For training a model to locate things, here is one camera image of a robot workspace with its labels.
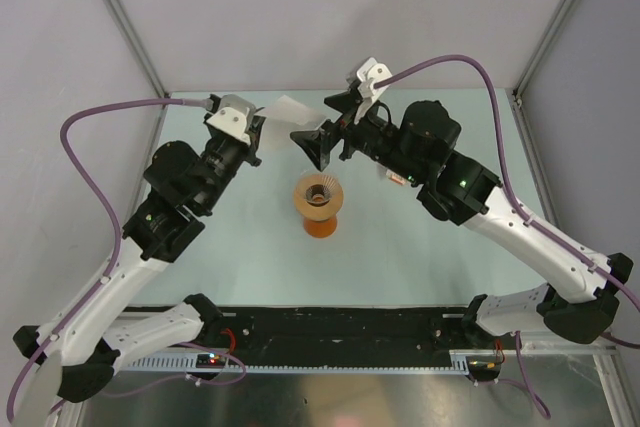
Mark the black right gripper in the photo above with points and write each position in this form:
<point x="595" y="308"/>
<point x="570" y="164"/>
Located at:
<point x="317" y="144"/>

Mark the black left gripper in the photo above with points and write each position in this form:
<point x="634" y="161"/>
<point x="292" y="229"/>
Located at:
<point x="254" y="134"/>

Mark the white paper coffee filter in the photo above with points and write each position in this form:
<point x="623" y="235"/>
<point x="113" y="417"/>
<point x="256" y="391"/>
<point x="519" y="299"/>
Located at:
<point x="284" y="116"/>

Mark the orange carafe with wooden collar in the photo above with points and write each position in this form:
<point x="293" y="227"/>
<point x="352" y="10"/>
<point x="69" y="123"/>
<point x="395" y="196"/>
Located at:
<point x="319" y="220"/>

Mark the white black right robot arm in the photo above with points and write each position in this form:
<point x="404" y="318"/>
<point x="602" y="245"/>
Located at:
<point x="577" y="300"/>

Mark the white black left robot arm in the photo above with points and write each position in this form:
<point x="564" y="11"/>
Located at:
<point x="185" y="185"/>

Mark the orange coffee filter package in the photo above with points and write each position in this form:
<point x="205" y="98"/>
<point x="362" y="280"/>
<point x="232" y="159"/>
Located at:
<point x="396" y="178"/>

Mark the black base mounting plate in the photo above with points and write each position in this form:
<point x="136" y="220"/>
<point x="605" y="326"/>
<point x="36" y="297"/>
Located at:
<point x="346" y="337"/>

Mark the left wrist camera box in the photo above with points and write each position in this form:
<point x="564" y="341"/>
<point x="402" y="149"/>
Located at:
<point x="233" y="117"/>

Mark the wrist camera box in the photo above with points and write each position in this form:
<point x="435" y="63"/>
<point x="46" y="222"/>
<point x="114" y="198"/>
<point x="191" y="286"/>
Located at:
<point x="233" y="117"/>
<point x="366" y="75"/>

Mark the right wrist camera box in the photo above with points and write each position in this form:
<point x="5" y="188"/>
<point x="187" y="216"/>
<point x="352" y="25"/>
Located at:
<point x="366" y="75"/>

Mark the white slotted cable duct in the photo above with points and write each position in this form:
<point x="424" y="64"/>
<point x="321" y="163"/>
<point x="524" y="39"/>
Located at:
<point x="191" y="362"/>

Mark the grey aluminium frame rail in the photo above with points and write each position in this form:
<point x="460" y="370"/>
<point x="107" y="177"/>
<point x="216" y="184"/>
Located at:
<point x="132" y="39"/>

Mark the right grey frame post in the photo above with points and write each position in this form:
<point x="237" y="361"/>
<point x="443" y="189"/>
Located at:
<point x="560" y="16"/>

